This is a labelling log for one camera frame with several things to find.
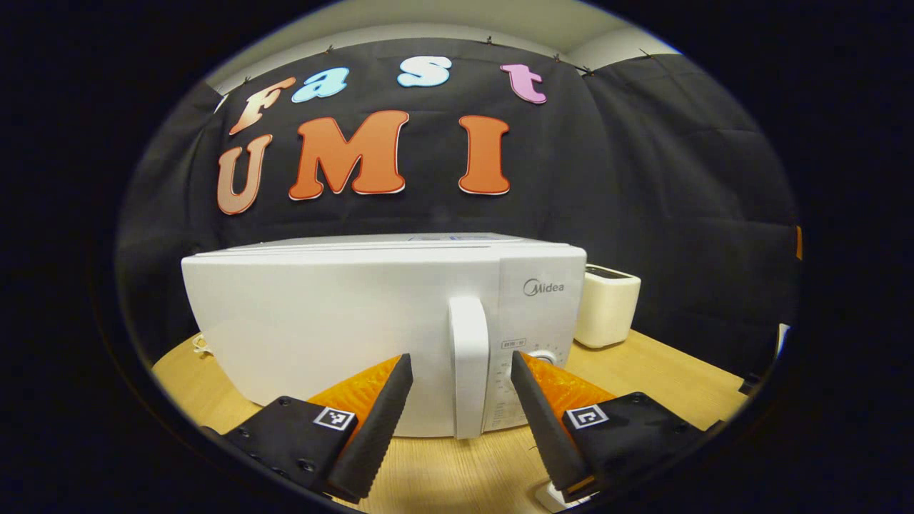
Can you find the white microwave oven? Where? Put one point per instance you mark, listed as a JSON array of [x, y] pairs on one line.
[[321, 321]]

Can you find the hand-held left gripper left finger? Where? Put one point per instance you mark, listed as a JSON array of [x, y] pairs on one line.
[[375, 435]]

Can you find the black backdrop cloth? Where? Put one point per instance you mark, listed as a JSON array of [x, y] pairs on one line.
[[643, 178]]

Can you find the white toaster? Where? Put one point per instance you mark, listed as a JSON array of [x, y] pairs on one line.
[[607, 307]]

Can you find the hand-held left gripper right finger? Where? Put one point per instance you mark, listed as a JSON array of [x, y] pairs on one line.
[[546, 428]]

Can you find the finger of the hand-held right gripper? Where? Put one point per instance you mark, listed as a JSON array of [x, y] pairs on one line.
[[799, 243]]

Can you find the white rectangular plate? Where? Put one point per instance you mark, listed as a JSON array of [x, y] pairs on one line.
[[550, 496]]

